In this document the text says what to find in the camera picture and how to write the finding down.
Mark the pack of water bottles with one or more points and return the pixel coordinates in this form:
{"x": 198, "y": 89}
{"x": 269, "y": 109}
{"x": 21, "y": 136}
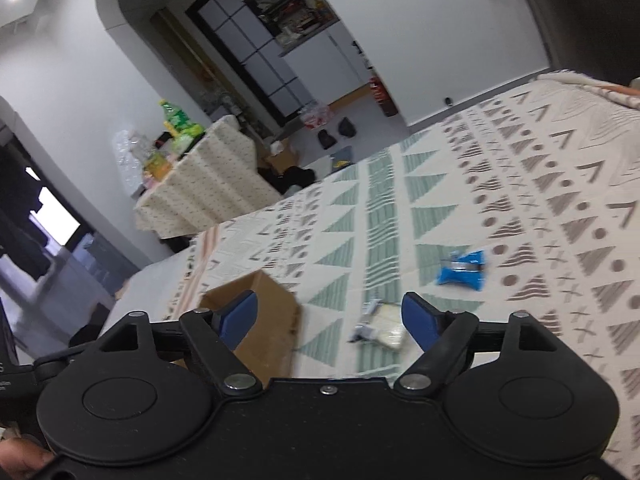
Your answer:
{"x": 315, "y": 115}

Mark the white bed sheet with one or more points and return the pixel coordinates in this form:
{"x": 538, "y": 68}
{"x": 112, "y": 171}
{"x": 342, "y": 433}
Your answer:
{"x": 152, "y": 288}

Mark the black slipper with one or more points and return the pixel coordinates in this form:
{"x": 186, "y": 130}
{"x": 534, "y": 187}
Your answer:
{"x": 325, "y": 139}
{"x": 346, "y": 128}

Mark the green soda bottle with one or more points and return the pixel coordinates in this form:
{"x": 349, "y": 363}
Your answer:
{"x": 178, "y": 123}

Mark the clear white snack packet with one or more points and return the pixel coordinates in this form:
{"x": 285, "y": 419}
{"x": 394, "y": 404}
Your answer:
{"x": 380, "y": 322}

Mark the brown cardboard box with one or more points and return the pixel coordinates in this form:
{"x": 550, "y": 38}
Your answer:
{"x": 267, "y": 349}

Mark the dark red oil bottle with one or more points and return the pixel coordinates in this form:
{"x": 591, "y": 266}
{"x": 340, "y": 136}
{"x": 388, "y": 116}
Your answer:
{"x": 381, "y": 96}

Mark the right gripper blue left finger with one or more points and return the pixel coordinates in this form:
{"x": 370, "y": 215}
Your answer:
{"x": 232, "y": 322}

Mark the blue snack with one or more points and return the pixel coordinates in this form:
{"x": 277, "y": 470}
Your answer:
{"x": 466, "y": 270}

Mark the round table with dotted cloth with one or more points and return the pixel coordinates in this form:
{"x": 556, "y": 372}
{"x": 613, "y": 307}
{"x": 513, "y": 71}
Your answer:
{"x": 215, "y": 182}

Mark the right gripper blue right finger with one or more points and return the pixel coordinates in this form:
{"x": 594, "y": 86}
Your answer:
{"x": 424, "y": 323}

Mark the person's left hand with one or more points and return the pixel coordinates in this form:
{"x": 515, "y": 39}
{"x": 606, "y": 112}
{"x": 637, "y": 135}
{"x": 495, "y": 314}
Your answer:
{"x": 21, "y": 458}

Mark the yellow drink bottle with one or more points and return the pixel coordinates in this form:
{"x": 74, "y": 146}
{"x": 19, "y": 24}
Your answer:
{"x": 157, "y": 166}

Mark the black slipper left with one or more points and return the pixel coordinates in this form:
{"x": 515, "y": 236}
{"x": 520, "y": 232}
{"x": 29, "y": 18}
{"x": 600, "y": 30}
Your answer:
{"x": 325, "y": 139}

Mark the white kitchen cabinet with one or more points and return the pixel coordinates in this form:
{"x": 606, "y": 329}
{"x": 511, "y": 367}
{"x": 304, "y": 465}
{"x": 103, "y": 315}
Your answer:
{"x": 328, "y": 63}

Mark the black slipper right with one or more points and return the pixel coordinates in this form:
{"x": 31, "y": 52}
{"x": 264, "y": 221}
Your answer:
{"x": 346, "y": 128}

